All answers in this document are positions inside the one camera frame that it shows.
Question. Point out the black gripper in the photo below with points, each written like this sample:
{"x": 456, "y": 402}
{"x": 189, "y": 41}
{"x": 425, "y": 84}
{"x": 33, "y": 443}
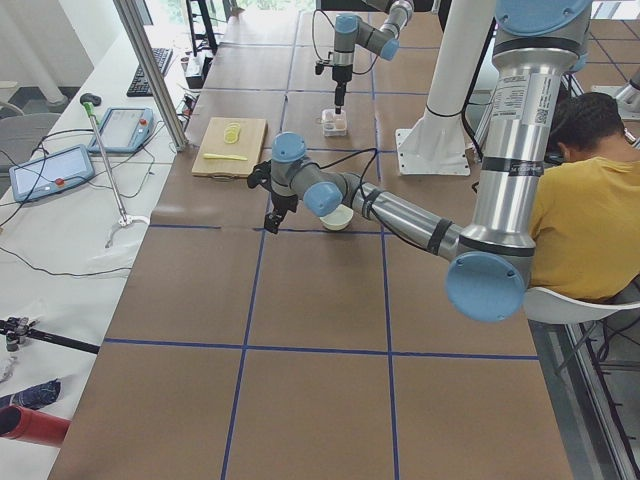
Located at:
{"x": 283, "y": 202}
{"x": 341, "y": 77}

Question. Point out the clear plastic egg box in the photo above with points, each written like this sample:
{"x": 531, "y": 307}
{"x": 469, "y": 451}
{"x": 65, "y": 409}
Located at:
{"x": 334, "y": 124}

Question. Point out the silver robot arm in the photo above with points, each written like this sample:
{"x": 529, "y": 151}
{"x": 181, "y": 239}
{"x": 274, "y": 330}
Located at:
{"x": 351, "y": 31}
{"x": 477, "y": 149}

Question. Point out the white bowl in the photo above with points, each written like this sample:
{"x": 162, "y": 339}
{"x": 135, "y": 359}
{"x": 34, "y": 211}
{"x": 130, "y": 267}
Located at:
{"x": 337, "y": 220}

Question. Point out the wooden cutting board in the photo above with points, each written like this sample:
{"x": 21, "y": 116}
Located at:
{"x": 250, "y": 145}

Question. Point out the yellow plastic knife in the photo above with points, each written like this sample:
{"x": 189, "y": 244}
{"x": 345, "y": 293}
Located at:
{"x": 215, "y": 156}

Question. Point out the lemon slices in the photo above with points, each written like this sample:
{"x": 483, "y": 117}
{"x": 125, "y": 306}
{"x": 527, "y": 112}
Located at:
{"x": 232, "y": 132}

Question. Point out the grabber reach stick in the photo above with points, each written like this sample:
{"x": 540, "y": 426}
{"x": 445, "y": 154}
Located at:
{"x": 125, "y": 219}

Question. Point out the far teach pendant tablet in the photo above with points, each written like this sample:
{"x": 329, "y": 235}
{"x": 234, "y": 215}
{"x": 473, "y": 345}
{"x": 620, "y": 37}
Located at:
{"x": 124, "y": 130}

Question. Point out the teach pendant tablet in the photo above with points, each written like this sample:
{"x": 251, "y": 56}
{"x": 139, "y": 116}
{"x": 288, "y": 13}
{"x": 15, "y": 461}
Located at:
{"x": 52, "y": 174}
{"x": 124, "y": 130}

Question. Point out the near teach pendant tablet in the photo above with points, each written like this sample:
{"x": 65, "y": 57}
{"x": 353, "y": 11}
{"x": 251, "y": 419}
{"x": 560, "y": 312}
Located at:
{"x": 52, "y": 174}

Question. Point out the black tripod stand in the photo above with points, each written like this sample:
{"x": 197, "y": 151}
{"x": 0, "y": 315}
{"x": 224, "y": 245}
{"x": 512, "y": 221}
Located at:
{"x": 17, "y": 329}

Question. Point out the white chair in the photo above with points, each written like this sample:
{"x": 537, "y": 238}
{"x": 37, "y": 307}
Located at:
{"x": 546, "y": 306}

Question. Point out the blue patterned cloth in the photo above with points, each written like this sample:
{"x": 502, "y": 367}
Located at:
{"x": 34, "y": 397}

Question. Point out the person in yellow shirt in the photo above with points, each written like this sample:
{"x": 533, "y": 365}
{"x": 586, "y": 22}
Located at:
{"x": 585, "y": 219}

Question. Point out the red cylinder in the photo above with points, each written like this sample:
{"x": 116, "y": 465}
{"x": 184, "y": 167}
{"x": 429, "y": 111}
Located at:
{"x": 32, "y": 426}

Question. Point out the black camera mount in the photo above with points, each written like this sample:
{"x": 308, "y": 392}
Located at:
{"x": 260, "y": 176}
{"x": 321, "y": 65}

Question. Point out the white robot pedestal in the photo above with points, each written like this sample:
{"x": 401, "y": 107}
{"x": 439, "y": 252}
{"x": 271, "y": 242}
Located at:
{"x": 435, "y": 145}

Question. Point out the aluminium frame post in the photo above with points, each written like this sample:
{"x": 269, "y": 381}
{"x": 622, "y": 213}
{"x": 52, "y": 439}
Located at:
{"x": 133, "y": 25}

